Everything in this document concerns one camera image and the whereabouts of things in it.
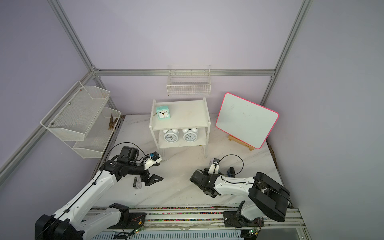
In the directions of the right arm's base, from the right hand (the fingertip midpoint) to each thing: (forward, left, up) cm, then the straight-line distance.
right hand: (213, 173), depth 88 cm
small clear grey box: (-6, +43, +3) cm, 44 cm away
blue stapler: (-1, -10, +2) cm, 11 cm away
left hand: (-4, +30, +11) cm, 32 cm away
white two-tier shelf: (+13, +18, +30) cm, 37 cm away
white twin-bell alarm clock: (+14, +24, +20) cm, 34 cm away
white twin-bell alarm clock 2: (+14, +13, +20) cm, 27 cm away
